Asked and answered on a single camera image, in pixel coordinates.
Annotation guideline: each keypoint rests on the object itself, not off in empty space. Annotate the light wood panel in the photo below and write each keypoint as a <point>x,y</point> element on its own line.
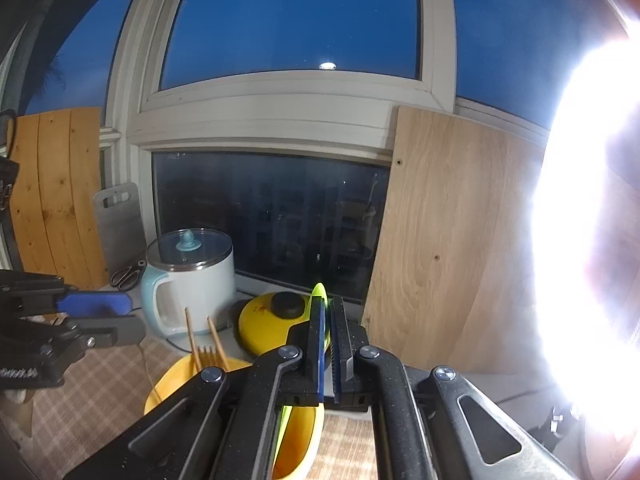
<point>450,240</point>

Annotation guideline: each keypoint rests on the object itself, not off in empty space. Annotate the white window frame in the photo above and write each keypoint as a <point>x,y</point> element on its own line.
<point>280,110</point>

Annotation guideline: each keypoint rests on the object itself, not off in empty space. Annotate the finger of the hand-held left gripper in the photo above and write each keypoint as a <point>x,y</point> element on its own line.
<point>112,331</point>
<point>95,303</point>

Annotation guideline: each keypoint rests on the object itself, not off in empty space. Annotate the scissors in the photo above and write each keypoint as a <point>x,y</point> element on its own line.
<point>127,276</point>

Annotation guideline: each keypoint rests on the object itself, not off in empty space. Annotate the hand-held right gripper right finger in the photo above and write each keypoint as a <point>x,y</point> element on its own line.
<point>339,350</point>

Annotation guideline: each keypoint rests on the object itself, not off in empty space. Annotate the yellow lid with black knob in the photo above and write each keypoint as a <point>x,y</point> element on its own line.
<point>262,322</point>

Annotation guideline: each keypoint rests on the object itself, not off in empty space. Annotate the green plastic spoon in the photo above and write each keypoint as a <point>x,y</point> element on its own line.
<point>320,305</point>

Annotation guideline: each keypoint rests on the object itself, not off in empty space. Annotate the yellow plastic cup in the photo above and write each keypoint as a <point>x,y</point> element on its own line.
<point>170,385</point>

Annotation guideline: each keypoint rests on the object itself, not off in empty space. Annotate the yellow fork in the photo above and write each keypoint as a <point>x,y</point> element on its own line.
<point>206,355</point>

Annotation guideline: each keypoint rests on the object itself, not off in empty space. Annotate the pine wooden board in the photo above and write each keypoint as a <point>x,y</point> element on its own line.
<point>55,195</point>

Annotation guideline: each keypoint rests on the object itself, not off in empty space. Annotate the white electric pot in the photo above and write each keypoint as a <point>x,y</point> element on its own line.
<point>200,290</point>

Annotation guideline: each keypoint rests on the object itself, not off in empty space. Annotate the red-tipped wooden chopstick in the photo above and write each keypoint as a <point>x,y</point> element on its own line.
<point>218,342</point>

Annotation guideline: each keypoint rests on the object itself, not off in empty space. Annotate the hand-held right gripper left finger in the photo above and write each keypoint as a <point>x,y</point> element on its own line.
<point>315,345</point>

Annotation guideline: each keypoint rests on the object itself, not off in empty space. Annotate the grey cutting board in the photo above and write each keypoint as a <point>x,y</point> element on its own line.
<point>122,230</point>

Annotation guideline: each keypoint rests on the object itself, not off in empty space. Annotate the plaid blanket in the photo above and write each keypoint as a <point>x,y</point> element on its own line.
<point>90,410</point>

